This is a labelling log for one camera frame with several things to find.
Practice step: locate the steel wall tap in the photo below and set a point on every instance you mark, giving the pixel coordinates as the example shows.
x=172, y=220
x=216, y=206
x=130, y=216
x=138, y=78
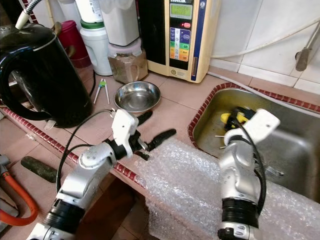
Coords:
x=307, y=50

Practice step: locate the clear bubble wrap sheet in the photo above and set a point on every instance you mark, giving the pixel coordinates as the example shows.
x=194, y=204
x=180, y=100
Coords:
x=190, y=200

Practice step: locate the white stick green tip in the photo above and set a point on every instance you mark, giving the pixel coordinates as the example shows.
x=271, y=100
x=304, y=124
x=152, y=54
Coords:
x=220, y=136

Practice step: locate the grey gas regulator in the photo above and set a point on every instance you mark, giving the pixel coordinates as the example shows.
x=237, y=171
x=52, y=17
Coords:
x=3, y=162

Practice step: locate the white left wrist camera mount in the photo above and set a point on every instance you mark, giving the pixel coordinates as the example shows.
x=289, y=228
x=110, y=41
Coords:
x=125, y=127

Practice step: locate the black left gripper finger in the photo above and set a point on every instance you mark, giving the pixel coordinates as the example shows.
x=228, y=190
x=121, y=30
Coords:
x=162, y=139
x=144, y=118

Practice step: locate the white plastic container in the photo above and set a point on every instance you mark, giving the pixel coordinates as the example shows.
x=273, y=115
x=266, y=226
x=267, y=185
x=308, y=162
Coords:
x=122, y=22

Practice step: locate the maroon plastic cup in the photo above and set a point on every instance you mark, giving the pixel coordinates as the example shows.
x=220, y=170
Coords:
x=75, y=42

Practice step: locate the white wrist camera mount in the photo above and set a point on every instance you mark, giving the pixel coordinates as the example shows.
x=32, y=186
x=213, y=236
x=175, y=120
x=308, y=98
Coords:
x=262, y=122
x=125, y=127

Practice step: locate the steel sink basin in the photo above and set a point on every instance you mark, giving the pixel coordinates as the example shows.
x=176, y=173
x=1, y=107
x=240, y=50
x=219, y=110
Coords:
x=295, y=145

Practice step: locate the thin white tube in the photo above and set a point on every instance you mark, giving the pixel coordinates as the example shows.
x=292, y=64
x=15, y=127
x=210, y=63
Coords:
x=265, y=47

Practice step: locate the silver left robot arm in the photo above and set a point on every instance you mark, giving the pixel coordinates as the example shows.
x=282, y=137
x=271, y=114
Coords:
x=90, y=175

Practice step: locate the white stick blue tip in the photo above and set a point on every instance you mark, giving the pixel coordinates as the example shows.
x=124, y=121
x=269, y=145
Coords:
x=222, y=146

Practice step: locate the small steel bowl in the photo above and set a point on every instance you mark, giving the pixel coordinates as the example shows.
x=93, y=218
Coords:
x=137, y=97

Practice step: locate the black electric kettle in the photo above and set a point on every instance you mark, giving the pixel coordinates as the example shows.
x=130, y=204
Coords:
x=40, y=80

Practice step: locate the green top training chopsticks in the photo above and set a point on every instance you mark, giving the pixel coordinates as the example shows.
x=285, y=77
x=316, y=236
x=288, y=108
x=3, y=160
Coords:
x=102, y=90

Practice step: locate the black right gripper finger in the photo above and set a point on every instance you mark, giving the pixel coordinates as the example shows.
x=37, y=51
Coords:
x=245, y=111
x=231, y=121

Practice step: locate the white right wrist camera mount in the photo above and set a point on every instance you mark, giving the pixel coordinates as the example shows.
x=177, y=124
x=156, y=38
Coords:
x=262, y=122

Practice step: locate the cream water ioniser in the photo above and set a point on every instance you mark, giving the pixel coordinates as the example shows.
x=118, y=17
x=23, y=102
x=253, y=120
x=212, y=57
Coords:
x=172, y=40

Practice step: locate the yellow plastic bowl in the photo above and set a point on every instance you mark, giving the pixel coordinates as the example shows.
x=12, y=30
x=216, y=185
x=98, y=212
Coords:
x=226, y=118

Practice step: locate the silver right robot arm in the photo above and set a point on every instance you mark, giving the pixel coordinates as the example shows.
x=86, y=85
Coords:
x=240, y=175

